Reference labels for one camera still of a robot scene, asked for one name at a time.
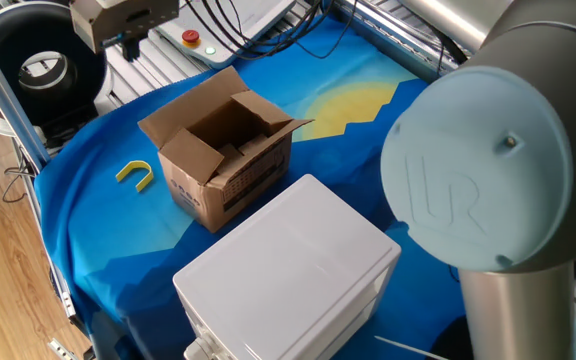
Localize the silver grey gripper body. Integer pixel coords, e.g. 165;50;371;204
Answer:
70;0;180;55

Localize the brown cardboard box with flaps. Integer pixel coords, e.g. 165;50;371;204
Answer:
137;66;314;235

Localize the yellow U-shaped plastic piece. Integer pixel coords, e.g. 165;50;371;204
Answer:
115;159;155;194

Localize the white teach pendant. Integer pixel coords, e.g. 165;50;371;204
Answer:
155;0;297;70

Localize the small brown cardboard carton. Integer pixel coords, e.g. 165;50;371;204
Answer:
217;143;244;162

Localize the flat brown cardboard piece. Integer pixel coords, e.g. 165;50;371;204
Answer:
237;133;269;155

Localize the blue mountain print cloth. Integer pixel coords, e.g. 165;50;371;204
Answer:
33;14;469;360

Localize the white plastic drawer cabinet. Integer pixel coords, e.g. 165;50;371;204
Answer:
172;173;402;360

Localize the aluminium frame post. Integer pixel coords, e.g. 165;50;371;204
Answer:
0;19;52;171

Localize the thin black cable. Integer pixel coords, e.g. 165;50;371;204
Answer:
1;144;37;204

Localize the aluminium table edge rail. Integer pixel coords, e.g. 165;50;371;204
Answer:
335;0;469;84

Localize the metal corner bracket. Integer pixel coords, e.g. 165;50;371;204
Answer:
47;338;80;360

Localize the white cable tie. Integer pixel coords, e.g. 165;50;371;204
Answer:
373;334;449;360

